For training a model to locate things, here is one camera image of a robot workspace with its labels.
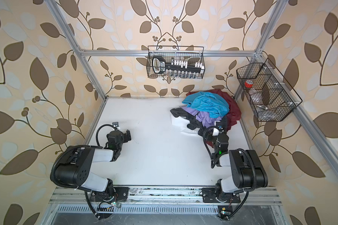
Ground white cloth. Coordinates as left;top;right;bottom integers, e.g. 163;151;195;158
171;115;199;136

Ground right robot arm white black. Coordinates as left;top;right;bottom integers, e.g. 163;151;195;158
201;130;268;204

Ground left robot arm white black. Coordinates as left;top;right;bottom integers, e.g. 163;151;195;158
50;128;131;203

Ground purple cloth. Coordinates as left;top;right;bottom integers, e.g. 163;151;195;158
181;107;222;127

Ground black cloth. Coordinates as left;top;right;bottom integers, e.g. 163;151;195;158
170;107;231;137

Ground maroon cloth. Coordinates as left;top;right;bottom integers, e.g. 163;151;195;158
185;88;242;147

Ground teal cloth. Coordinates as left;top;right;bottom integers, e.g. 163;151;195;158
182;92;230;118

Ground clear bottle red cap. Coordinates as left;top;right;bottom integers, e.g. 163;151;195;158
245;80;268;111

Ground black tool set in basket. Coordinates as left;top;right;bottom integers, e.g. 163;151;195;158
151;56;205;74

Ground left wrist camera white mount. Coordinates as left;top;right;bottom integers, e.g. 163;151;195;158
112;122;120;130

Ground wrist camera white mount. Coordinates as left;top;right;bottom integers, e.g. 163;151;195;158
112;122;120;130
212;126;224;136

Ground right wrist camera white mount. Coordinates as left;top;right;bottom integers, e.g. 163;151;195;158
212;126;224;136

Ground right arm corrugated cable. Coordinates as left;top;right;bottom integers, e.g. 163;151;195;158
202;126;257;220

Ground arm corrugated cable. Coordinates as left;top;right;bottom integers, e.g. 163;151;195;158
202;126;257;220
50;123;119;220

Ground side wire basket black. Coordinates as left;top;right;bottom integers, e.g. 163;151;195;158
236;59;303;122

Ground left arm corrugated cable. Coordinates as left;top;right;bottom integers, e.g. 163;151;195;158
50;123;119;220

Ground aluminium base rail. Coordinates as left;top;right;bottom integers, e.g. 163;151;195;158
42;186;287;225

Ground back wire basket black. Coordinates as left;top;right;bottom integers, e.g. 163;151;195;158
146;45;206;79

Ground aluminium frame profiles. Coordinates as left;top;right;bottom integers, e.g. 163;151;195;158
43;0;338;195

